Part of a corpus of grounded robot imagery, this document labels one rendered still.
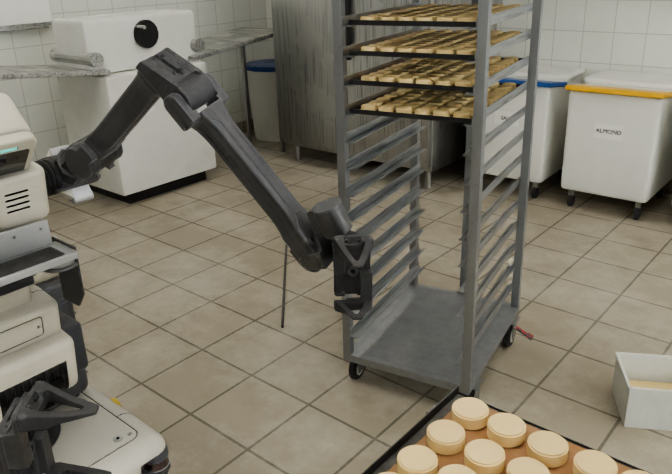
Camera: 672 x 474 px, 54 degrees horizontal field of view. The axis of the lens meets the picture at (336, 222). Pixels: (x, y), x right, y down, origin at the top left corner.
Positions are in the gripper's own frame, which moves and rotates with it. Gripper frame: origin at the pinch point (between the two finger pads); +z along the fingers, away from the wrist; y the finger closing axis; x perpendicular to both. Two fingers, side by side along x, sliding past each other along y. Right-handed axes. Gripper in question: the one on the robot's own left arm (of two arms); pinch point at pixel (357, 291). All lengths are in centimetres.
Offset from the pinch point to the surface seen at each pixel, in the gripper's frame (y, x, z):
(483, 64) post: -23, -44, -85
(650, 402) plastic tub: 86, -106, -74
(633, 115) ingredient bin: 34, -184, -256
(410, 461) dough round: 5.8, -2.8, 33.7
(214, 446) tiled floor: 100, 38, -83
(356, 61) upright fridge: 17, -40, -362
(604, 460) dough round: 5.2, -26.1, 36.2
